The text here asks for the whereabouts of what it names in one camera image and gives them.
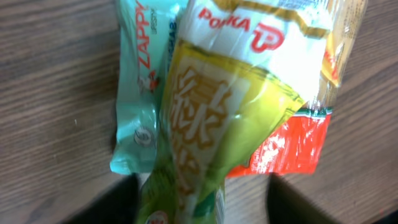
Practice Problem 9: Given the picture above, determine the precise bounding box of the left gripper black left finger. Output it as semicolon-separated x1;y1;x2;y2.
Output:
63;174;140;224

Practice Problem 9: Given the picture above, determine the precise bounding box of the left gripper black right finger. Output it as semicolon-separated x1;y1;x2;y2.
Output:
266;173;398;224

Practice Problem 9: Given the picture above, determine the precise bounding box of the orange spaghetti packet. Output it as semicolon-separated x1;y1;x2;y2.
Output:
228;0;368;178

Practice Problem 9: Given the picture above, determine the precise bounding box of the green tea packet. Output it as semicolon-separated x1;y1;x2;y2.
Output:
137;0;333;223

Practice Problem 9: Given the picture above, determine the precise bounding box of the teal snack packet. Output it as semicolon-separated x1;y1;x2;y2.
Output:
109;0;188;175

